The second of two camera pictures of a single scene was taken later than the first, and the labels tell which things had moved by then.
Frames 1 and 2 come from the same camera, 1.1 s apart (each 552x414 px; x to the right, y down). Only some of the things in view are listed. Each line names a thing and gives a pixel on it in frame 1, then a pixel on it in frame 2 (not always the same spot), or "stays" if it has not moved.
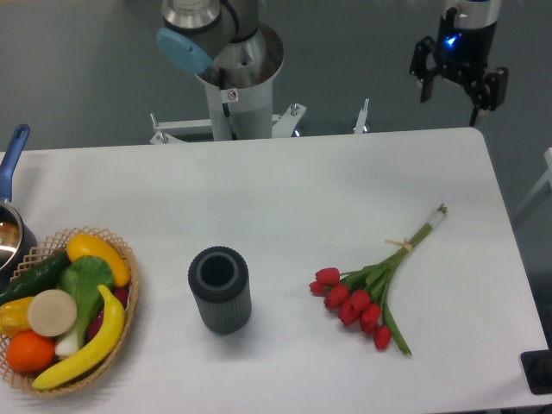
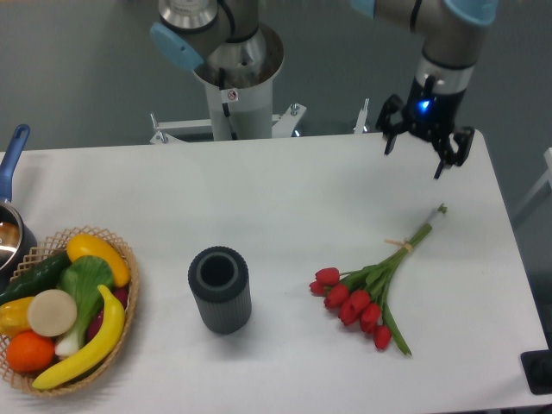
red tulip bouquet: [358, 297] stays
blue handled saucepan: [17, 240] stays
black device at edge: [537, 368] stays
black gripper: [461, 53] to [429, 116]
